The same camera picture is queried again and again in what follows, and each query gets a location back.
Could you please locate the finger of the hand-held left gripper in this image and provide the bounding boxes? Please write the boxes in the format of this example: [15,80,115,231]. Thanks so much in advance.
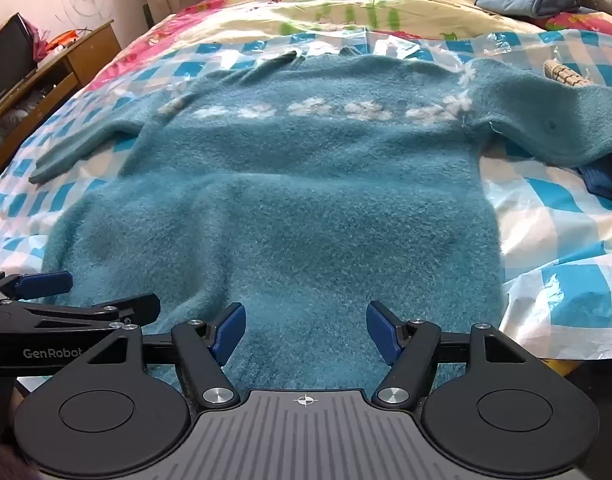
[0,270,74,307]
[90,292,161,330]

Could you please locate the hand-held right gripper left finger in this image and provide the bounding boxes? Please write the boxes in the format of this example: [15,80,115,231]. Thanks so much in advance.
[86,302,247,408]

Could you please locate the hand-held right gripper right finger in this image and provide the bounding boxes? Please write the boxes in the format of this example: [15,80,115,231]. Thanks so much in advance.
[366,300,539,407]

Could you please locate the teal fuzzy sweater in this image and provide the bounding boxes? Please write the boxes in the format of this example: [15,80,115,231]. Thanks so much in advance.
[28,50,612,396]

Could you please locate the blue checked plastic sheet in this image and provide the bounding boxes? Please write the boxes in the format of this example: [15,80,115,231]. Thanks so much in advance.
[0,30,612,361]

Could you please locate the black monitor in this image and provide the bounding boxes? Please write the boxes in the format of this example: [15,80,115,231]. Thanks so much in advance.
[0,12,36,111]

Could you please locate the wooden desk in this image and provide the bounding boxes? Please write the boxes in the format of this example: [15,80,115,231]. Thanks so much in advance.
[0,20,122,181]

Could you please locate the pink plastic bag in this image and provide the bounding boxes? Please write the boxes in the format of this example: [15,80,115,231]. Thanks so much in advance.
[28,21,55,65]

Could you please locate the blue knitted cloth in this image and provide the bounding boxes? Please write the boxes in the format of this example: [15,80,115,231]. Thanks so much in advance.
[578,159,612,197]

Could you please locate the beige knitted sock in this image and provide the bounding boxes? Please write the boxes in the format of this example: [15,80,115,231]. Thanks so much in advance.
[543,59,590,89]

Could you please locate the floral quilt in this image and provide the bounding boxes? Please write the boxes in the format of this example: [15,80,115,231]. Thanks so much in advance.
[80,0,612,98]

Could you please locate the folded blue cloth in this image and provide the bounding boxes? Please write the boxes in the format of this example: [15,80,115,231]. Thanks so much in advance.
[475,0,583,22]

